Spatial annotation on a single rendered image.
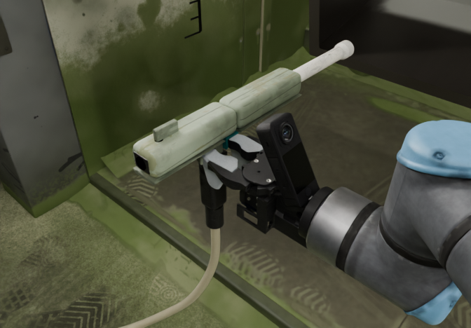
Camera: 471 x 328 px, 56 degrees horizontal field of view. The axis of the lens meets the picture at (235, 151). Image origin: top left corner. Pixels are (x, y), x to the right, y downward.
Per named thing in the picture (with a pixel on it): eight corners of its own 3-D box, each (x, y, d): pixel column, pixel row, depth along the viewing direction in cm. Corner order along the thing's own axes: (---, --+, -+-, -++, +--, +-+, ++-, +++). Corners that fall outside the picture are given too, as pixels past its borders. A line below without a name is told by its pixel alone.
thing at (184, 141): (168, 275, 64) (150, 146, 51) (148, 257, 67) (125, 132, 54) (344, 137, 93) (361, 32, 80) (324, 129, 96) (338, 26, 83)
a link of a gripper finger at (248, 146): (211, 159, 69) (250, 189, 64) (209, 128, 66) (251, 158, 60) (226, 151, 71) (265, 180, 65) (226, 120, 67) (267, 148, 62)
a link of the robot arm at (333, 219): (341, 231, 47) (384, 186, 53) (303, 209, 50) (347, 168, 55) (330, 282, 53) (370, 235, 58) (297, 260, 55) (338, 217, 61)
